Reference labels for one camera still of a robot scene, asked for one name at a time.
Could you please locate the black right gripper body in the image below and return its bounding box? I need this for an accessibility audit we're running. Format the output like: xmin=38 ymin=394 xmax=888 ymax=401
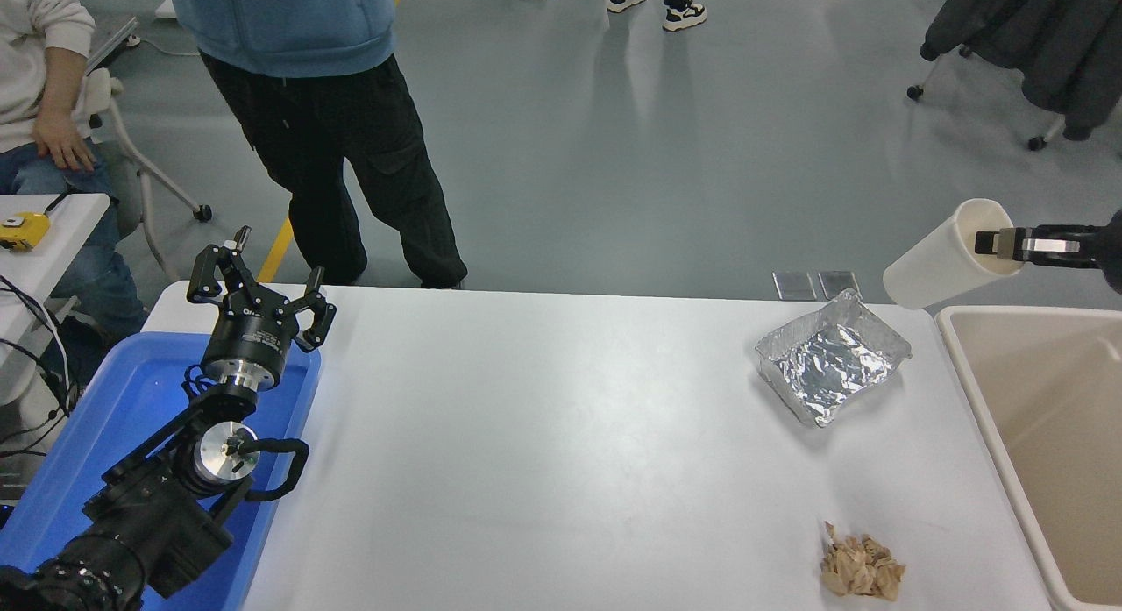
xmin=1092 ymin=210 xmax=1122 ymax=295

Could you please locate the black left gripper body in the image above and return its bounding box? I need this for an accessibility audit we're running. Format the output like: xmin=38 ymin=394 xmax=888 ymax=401
xmin=201 ymin=294 xmax=299 ymax=379

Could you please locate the white paper cup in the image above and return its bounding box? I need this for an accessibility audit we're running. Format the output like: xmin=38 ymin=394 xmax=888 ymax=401
xmin=882 ymin=198 xmax=1025 ymax=311

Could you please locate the crumpled tan paper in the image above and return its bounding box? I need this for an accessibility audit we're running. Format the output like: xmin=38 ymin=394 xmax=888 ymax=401
xmin=820 ymin=522 xmax=906 ymax=602

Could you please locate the person's hand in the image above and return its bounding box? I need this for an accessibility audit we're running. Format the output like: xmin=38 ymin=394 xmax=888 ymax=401
xmin=33 ymin=103 xmax=98 ymax=172

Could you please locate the blue plastic tray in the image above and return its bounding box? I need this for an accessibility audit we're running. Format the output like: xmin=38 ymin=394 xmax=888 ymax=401
xmin=0 ymin=332 xmax=323 ymax=611

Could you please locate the white wheeled chair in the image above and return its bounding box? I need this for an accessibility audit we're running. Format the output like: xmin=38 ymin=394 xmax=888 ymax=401
xmin=83 ymin=67 xmax=214 ymax=283

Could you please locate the large pale bin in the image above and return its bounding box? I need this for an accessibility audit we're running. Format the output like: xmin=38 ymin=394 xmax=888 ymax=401
xmin=935 ymin=306 xmax=1122 ymax=611

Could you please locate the person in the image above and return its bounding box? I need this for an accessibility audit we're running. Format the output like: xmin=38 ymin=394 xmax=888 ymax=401
xmin=167 ymin=0 xmax=469 ymax=289
xmin=607 ymin=0 xmax=709 ymax=32
xmin=0 ymin=0 xmax=150 ymax=393

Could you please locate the white side table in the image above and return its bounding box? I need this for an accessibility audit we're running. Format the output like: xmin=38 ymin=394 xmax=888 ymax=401
xmin=0 ymin=194 xmax=111 ymax=401

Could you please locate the dark coat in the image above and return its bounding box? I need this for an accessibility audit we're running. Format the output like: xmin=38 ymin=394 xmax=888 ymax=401
xmin=920 ymin=0 xmax=1122 ymax=141

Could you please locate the metal floor plate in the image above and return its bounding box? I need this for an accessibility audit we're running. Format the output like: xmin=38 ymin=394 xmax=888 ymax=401
xmin=818 ymin=270 xmax=863 ymax=301
xmin=772 ymin=271 xmax=818 ymax=302

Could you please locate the yellow tape measure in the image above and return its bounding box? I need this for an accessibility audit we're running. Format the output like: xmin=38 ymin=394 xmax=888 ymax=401
xmin=0 ymin=192 xmax=75 ymax=252

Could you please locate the crumpled foil tray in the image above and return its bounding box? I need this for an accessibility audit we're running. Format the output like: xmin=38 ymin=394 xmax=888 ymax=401
xmin=756 ymin=288 xmax=913 ymax=429

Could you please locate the grey flat board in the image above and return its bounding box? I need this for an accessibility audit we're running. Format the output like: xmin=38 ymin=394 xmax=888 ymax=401
xmin=88 ymin=15 xmax=141 ymax=68

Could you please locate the black cable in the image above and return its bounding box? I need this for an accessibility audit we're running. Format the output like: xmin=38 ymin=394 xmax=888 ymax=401
xmin=0 ymin=276 xmax=71 ymax=419
xmin=0 ymin=418 xmax=52 ymax=459

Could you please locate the wheeled chair frame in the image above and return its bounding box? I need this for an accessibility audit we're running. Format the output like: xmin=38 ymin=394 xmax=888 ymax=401
xmin=907 ymin=46 xmax=1070 ymax=152

